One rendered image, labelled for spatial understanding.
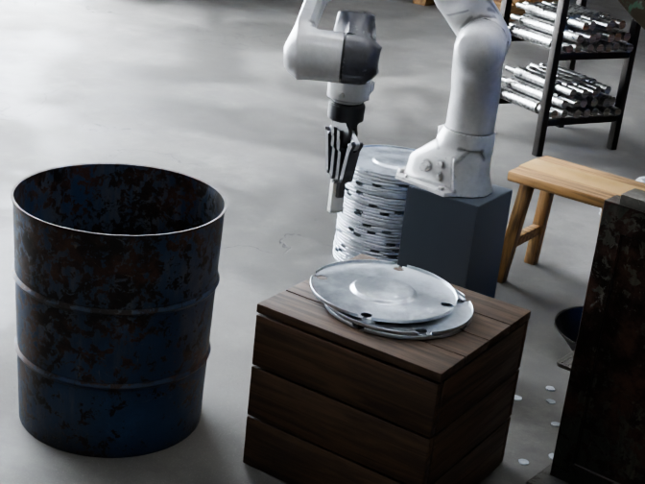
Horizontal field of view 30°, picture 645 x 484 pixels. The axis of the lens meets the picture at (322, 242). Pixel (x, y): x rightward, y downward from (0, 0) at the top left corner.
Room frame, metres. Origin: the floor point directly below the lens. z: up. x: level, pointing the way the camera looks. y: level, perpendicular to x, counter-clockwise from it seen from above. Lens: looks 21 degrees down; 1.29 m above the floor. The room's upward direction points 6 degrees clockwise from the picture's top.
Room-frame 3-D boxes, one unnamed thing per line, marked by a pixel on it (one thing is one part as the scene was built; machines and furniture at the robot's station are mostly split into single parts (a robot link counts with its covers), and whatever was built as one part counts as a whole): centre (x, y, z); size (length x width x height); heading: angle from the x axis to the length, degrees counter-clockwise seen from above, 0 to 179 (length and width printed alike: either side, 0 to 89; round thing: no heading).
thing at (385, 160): (3.27, -0.18, 0.30); 0.29 x 0.29 x 0.01
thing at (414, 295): (2.17, -0.13, 0.37); 0.29 x 0.29 x 0.01
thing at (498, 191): (2.63, -0.30, 0.23); 0.18 x 0.18 x 0.45; 59
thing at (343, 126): (2.37, -0.02, 0.64); 0.08 x 0.07 x 0.09; 29
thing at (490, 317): (2.14, -0.16, 0.18); 0.40 x 0.38 x 0.35; 59
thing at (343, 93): (2.40, -0.03, 0.71); 0.13 x 0.12 x 0.05; 119
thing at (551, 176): (3.21, -0.70, 0.16); 0.34 x 0.24 x 0.34; 57
